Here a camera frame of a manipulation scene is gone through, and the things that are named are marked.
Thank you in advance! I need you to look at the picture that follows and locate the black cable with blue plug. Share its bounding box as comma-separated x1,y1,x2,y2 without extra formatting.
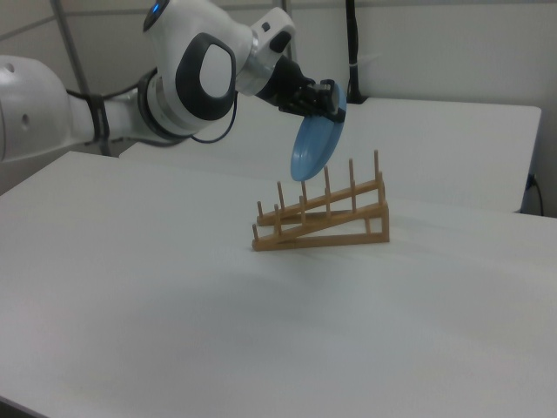
527,172,546,216

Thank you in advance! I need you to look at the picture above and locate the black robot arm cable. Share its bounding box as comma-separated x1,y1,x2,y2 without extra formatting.
190,91,241,145

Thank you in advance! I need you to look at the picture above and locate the black pole with base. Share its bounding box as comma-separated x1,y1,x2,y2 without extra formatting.
341,0,371,105

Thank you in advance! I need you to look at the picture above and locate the blue round plate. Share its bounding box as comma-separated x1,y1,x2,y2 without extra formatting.
289,82,348,183

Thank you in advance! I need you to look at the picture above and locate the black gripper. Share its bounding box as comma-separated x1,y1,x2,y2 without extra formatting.
255,57,348,124

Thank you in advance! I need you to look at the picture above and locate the wooden plate rack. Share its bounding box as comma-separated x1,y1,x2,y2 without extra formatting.
251,149,391,253

